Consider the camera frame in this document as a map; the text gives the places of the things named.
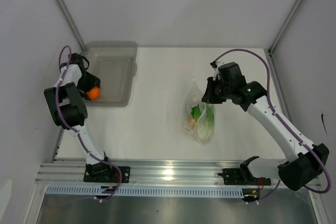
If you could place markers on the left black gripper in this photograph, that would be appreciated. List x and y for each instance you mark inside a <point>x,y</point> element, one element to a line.
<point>94,82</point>

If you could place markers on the small garlic bulb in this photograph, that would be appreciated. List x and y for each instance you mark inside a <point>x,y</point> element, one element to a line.
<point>191,122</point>

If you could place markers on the clear zip top bag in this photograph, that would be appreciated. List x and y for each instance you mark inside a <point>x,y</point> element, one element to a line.
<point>192,98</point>

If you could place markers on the green plastic lettuce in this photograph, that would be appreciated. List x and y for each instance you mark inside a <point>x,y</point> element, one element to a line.
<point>204,115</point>

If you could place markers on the aluminium mounting rail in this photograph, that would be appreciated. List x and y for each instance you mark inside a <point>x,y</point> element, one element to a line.
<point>143,173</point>

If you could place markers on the left aluminium frame post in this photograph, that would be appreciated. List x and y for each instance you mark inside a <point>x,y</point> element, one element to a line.
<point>71,23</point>

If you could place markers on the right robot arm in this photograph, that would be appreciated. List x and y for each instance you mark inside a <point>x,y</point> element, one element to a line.
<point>304,160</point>

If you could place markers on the white slotted cable duct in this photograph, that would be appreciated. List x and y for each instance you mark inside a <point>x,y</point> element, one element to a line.
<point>146,191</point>

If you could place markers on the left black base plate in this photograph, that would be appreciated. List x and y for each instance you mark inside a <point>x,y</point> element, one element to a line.
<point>115,174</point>

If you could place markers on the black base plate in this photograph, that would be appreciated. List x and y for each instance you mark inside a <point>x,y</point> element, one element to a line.
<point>115,174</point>
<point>238,176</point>

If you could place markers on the aluminium frame post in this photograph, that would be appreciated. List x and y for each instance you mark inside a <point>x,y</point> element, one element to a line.
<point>294,11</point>
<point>71,23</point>

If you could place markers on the right aluminium frame post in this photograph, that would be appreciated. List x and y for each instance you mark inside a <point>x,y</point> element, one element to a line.
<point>294,11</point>

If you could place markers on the clear plastic container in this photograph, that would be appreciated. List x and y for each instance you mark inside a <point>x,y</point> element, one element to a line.
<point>114,63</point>

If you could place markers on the orange fruit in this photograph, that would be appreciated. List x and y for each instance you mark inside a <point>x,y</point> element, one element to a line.
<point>94,93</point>

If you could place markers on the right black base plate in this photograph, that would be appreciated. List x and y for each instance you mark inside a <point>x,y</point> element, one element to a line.
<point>238,176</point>

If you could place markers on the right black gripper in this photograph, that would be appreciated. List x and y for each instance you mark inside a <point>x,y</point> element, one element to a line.
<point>208,96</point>

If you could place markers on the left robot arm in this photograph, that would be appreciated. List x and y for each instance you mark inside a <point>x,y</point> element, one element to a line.
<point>66,103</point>

